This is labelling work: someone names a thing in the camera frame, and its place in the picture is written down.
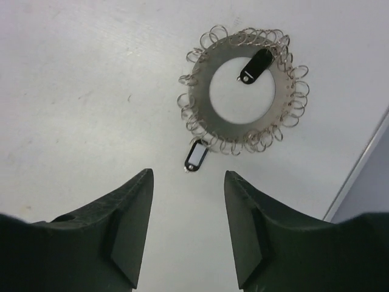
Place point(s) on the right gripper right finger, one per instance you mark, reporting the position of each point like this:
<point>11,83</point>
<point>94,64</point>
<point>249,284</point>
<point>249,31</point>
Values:
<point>277,248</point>

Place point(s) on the black tag key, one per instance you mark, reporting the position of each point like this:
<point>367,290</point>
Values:
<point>196,156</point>
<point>260,62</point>

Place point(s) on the metal key organizer disc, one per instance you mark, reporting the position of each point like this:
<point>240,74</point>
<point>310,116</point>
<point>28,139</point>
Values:
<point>218,46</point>

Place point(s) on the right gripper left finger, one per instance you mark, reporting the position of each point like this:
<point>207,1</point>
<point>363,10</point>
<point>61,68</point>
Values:
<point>98,247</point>

